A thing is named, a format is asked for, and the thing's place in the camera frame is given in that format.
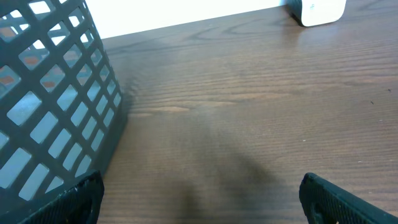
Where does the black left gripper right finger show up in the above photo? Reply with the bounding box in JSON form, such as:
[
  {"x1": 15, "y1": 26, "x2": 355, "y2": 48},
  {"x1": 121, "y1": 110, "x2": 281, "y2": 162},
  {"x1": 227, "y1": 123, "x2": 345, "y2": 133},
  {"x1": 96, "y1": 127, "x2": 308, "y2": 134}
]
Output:
[{"x1": 299, "y1": 172, "x2": 397, "y2": 224}]

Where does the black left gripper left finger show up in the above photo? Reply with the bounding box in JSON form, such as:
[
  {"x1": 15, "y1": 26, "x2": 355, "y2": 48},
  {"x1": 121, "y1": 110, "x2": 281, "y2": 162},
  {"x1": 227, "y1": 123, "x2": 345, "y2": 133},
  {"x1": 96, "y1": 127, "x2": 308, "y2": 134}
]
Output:
[{"x1": 18, "y1": 170, "x2": 104, "y2": 224}]

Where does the white barcode scanner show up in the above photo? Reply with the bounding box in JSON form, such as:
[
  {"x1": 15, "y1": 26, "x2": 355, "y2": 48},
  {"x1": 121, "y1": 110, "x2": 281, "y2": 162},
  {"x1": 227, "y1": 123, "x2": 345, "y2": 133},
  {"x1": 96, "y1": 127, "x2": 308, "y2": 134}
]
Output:
[{"x1": 285, "y1": 0, "x2": 346, "y2": 27}]

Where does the grey plastic basket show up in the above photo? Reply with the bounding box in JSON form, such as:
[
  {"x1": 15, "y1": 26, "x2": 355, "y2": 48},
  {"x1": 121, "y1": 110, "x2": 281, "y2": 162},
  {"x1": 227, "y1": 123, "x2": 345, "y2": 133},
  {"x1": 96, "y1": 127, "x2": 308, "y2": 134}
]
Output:
[{"x1": 1, "y1": 0, "x2": 126, "y2": 215}]

